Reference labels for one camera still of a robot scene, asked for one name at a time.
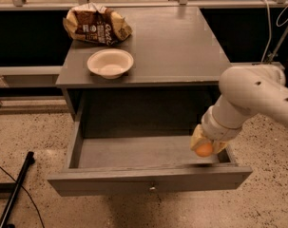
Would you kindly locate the brown chip bag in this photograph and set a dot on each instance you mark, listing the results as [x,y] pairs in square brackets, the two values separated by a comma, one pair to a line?
[96,24]

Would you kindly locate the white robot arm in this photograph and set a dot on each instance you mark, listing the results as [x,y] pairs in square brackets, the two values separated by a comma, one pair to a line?
[245,92]

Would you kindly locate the black stand leg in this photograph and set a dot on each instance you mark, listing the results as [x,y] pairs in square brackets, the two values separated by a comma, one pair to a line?
[10,190]

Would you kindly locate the orange fruit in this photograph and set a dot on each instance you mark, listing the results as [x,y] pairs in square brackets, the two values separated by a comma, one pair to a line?
[204,150]

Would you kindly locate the white paper bowl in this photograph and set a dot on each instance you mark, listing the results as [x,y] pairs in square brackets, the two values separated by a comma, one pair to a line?
[110,63]

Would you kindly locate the grey wooden cabinet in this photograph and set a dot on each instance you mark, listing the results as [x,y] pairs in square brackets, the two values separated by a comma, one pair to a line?
[177,64]

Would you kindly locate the grey open top drawer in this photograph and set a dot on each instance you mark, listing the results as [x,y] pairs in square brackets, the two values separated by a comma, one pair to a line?
[131,165]

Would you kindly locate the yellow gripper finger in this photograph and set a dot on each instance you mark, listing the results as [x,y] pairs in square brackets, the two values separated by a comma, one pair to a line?
[218,146]
[199,141]

